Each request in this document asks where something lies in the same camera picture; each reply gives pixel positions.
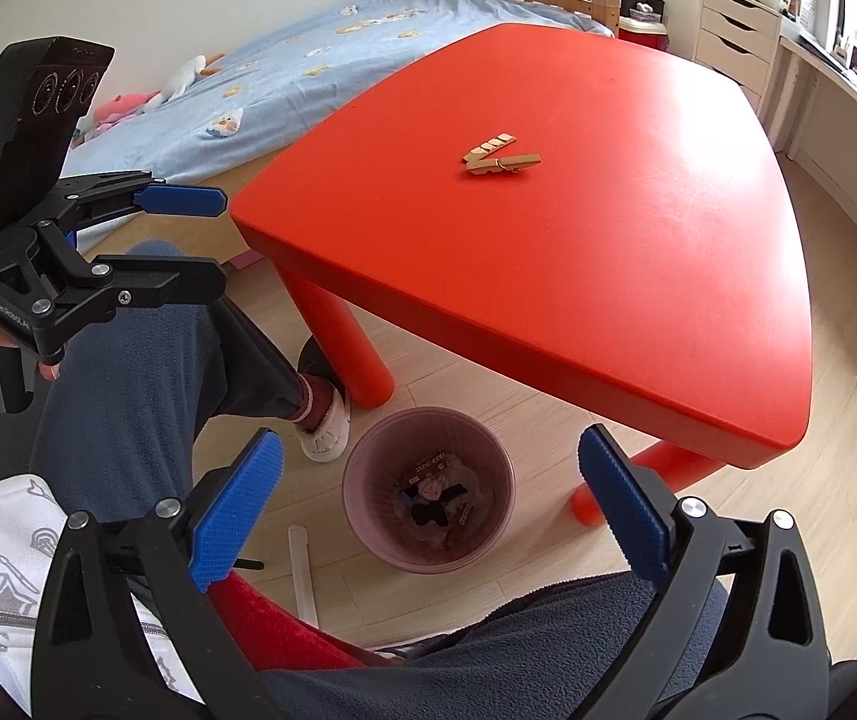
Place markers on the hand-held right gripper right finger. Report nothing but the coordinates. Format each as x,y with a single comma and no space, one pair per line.
623,510

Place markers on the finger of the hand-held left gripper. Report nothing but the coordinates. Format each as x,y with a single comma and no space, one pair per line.
181,201
173,281

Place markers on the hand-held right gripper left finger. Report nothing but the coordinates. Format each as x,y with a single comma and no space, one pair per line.
241,510

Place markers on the pink waste bin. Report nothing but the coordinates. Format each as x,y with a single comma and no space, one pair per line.
368,510

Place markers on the pink mat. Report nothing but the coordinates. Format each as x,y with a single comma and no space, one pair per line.
246,262

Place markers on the white plastic strip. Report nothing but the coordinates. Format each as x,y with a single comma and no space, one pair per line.
301,570

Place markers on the pink plush toy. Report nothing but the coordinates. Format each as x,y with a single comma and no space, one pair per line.
121,109

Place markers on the person's left leg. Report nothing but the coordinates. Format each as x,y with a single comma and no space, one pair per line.
136,390

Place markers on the person's leg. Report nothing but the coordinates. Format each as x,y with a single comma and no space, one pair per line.
136,390
511,652

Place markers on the white slipper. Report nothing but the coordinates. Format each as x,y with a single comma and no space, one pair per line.
327,431

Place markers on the red seat cushion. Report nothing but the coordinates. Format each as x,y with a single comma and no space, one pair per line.
278,626

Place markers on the white goose plush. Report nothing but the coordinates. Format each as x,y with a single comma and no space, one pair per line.
188,75

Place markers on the person's right leg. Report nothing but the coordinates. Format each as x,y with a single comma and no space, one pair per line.
511,652

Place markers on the black office chair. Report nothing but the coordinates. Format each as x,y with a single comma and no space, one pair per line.
5,439

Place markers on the person's torso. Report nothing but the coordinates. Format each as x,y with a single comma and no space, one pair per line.
1,532

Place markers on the red table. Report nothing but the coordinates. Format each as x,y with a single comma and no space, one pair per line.
585,240

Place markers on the wooden clothespin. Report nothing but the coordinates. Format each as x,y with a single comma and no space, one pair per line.
511,163

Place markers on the red container with white lid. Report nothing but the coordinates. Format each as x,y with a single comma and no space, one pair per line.
642,34

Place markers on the white desk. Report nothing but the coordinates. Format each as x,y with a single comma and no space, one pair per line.
825,67

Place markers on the white drawer cabinet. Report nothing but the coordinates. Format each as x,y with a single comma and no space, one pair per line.
735,30

